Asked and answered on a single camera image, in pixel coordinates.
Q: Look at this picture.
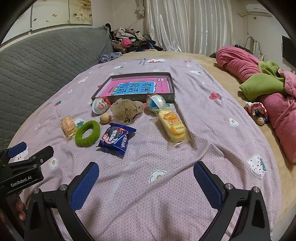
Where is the red and white chocolate egg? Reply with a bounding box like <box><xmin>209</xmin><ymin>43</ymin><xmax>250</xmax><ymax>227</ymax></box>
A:
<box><xmin>92</xmin><ymin>97</ymin><xmax>112</xmax><ymax>115</ymax></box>

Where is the blue cookie packet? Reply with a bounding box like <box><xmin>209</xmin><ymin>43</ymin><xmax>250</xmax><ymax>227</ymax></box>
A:
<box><xmin>97</xmin><ymin>123</ymin><xmax>137</xmax><ymax>158</ymax></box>

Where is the white air conditioner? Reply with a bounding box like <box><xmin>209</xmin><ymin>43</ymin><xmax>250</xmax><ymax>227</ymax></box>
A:
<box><xmin>245</xmin><ymin>3</ymin><xmax>273</xmax><ymax>16</ymax></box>

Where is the green fuzzy ring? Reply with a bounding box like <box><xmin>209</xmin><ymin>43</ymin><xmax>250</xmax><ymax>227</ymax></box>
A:
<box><xmin>75</xmin><ymin>121</ymin><xmax>101</xmax><ymax>147</ymax></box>

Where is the blue floral pillow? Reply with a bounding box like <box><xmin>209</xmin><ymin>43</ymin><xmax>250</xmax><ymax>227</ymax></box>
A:
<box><xmin>99</xmin><ymin>52</ymin><xmax>122</xmax><ymax>64</ymax></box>

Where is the small clear cracker packet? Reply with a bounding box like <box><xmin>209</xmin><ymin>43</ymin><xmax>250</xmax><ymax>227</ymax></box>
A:
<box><xmin>60</xmin><ymin>116</ymin><xmax>78</xmax><ymax>141</ymax></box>

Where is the white curtain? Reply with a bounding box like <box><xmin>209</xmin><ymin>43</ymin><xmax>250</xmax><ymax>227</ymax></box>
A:
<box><xmin>144</xmin><ymin>0</ymin><xmax>233</xmax><ymax>55</ymax></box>

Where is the purple strawberry print bedsheet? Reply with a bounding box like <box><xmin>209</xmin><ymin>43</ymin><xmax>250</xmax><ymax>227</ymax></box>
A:
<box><xmin>9</xmin><ymin>58</ymin><xmax>281</xmax><ymax>241</ymax></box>

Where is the black television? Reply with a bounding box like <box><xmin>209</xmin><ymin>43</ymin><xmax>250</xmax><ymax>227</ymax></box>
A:
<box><xmin>282</xmin><ymin>35</ymin><xmax>296</xmax><ymax>65</ymax></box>

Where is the yellow rice cracker packet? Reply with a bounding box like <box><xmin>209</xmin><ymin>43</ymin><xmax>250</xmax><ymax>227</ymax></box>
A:
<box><xmin>157</xmin><ymin>108</ymin><xmax>192</xmax><ymax>145</ymax></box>

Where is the pink and blue book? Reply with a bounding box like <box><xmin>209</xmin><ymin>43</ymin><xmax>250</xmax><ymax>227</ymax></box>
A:
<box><xmin>96</xmin><ymin>77</ymin><xmax>168</xmax><ymax>96</ymax></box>

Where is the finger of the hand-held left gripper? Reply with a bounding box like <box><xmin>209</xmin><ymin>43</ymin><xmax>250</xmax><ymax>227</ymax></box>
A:
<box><xmin>6</xmin><ymin>142</ymin><xmax>28</xmax><ymax>160</ymax></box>
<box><xmin>8</xmin><ymin>146</ymin><xmax>54</xmax><ymax>171</ymax></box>

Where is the grey quilted headboard cover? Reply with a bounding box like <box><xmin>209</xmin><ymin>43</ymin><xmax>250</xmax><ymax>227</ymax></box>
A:
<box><xmin>0</xmin><ymin>25</ymin><xmax>114</xmax><ymax>149</ymax></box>

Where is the green fleece blanket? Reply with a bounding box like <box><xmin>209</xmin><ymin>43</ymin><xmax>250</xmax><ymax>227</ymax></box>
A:
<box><xmin>239</xmin><ymin>61</ymin><xmax>287</xmax><ymax>101</ymax></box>

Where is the pink quilt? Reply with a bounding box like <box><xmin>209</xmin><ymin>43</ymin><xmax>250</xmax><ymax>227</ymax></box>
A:
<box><xmin>216</xmin><ymin>46</ymin><xmax>296</xmax><ymax>164</ymax></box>

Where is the metal chair frame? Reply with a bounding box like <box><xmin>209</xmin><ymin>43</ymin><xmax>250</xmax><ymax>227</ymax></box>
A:
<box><xmin>245</xmin><ymin>37</ymin><xmax>264</xmax><ymax>61</ymax></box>

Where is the pile of clothes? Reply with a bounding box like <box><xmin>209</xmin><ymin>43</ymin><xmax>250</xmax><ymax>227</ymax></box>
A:
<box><xmin>109</xmin><ymin>23</ymin><xmax>167</xmax><ymax>54</ymax></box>

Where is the floral wall poster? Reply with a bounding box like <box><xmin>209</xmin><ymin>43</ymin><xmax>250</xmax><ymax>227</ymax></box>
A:
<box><xmin>5</xmin><ymin>0</ymin><xmax>93</xmax><ymax>35</ymax></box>

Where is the dark cardboard box tray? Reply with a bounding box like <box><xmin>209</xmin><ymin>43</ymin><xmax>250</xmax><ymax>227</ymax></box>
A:
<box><xmin>91</xmin><ymin>72</ymin><xmax>175</xmax><ymax>104</ymax></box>

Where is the blue and white chocolate egg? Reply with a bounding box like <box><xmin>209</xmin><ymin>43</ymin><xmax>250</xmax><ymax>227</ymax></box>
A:
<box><xmin>146</xmin><ymin>94</ymin><xmax>167</xmax><ymax>110</ymax></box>

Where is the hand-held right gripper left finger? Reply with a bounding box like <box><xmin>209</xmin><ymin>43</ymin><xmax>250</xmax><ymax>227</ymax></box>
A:
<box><xmin>24</xmin><ymin>162</ymin><xmax>100</xmax><ymax>241</ymax></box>

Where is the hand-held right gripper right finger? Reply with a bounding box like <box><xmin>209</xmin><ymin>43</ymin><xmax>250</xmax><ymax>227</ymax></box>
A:
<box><xmin>193</xmin><ymin>161</ymin><xmax>272</xmax><ymax>241</ymax></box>

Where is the person's left hand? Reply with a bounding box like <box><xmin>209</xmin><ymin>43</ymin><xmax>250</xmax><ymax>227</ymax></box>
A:
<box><xmin>14</xmin><ymin>190</ymin><xmax>28</xmax><ymax>220</ymax></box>

